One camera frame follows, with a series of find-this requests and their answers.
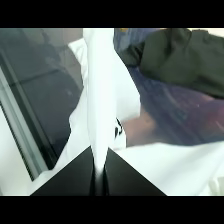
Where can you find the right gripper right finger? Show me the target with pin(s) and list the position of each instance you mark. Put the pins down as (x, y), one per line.
(128, 178)

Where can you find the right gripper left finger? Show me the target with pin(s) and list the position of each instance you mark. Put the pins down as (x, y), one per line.
(75, 178)

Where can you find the white shirt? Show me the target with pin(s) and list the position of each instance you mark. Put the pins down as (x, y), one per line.
(100, 83)

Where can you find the black garment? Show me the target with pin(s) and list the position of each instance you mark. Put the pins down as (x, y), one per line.
(180, 60)

